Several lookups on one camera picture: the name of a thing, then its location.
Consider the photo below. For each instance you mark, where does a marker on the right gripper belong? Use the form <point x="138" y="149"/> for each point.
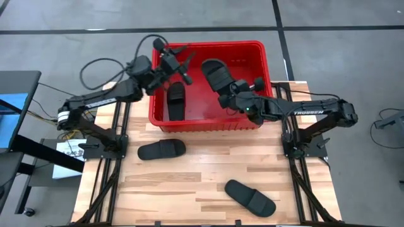
<point x="240" y="94"/>

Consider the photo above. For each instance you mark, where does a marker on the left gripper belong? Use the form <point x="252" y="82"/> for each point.
<point x="172" y="64"/>

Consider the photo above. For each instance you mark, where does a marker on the black rubber slide sandal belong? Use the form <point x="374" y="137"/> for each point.
<point x="176" y="102"/>
<point x="216" y="74"/>
<point x="250" y="198"/>
<point x="161" y="149"/>

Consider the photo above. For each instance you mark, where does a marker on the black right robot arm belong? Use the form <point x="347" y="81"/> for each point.
<point x="309" y="112"/>

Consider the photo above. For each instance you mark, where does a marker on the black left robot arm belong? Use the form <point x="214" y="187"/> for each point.
<point x="101" y="101"/>

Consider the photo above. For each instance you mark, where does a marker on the red plastic bin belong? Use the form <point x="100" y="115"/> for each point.
<point x="208" y="104"/>

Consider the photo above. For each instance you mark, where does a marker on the black table-edge clamp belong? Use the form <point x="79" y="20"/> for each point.
<point x="157" y="223"/>
<point x="238" y="223"/>

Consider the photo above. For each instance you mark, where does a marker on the white box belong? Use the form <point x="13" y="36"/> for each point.
<point x="67" y="167"/>

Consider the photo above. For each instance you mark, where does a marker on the grey floor device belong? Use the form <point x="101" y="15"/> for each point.
<point x="393" y="119"/>

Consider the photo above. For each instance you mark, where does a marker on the black desk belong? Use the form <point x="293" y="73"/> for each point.
<point x="19" y="82"/>

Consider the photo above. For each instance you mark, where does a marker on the blue screen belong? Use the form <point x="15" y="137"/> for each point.
<point x="11" y="119"/>

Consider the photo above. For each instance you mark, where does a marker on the black chair caster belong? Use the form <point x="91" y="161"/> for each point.
<point x="29" y="212"/>

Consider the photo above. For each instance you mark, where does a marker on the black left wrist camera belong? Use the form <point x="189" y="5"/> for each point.
<point x="158" y="44"/>

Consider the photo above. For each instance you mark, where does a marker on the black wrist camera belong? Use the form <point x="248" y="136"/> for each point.
<point x="259" y="84"/>
<point x="158" y="44"/>

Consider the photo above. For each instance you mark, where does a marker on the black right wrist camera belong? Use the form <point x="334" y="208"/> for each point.
<point x="259" y="84"/>

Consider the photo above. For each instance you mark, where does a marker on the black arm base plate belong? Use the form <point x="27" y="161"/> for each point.
<point x="104" y="148"/>
<point x="311" y="148"/>

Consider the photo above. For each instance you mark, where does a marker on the black aluminium frame rail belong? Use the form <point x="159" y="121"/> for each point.
<point x="304" y="189"/>
<point x="107" y="189"/>

